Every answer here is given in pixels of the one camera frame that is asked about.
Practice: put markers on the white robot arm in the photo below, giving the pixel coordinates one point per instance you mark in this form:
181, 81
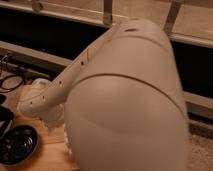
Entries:
121, 102

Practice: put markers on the dark ceramic bowl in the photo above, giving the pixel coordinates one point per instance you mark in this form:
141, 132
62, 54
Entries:
18, 144

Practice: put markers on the wooden board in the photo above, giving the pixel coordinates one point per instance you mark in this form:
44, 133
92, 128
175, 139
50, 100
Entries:
51, 153

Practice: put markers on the black object at left edge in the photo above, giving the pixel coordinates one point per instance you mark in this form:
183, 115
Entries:
6, 116

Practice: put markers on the metal window rail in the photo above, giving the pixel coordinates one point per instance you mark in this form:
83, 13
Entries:
34, 57

